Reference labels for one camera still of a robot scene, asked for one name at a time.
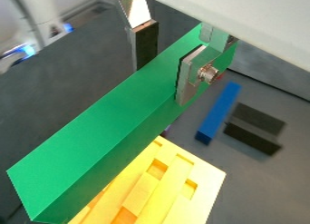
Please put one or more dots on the blue long block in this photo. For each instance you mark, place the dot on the blue long block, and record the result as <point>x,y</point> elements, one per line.
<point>217,115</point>

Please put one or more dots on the purple branched block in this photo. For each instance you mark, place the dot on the purple branched block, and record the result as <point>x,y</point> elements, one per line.
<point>166,130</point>

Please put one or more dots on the yellow white puzzle board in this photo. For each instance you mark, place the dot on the yellow white puzzle board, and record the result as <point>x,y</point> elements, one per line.
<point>168,187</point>

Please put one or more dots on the black angle bracket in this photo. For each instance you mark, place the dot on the black angle bracket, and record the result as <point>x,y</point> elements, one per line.
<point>256,128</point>

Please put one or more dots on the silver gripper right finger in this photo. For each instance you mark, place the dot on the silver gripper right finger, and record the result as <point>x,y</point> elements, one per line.
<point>197,66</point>

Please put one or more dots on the green long block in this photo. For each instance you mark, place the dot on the green long block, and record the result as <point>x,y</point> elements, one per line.
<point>65,172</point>

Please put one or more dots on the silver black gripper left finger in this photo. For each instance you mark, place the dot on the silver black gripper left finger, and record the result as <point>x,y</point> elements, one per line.
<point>142,29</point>

